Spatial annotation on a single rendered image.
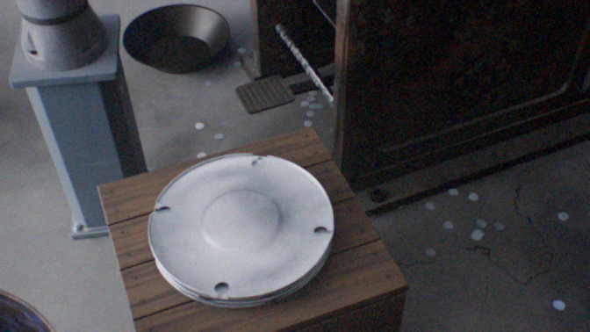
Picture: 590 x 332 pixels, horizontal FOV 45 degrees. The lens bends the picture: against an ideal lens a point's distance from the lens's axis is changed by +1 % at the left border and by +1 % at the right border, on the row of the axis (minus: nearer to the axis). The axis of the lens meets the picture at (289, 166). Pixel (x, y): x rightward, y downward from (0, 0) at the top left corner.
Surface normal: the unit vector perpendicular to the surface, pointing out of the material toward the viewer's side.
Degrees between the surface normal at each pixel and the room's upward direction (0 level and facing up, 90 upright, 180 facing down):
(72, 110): 90
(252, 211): 0
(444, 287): 0
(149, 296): 0
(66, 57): 73
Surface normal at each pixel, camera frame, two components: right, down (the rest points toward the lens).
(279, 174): -0.02, -0.69
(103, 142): 0.14, 0.72
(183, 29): -0.04, 0.08
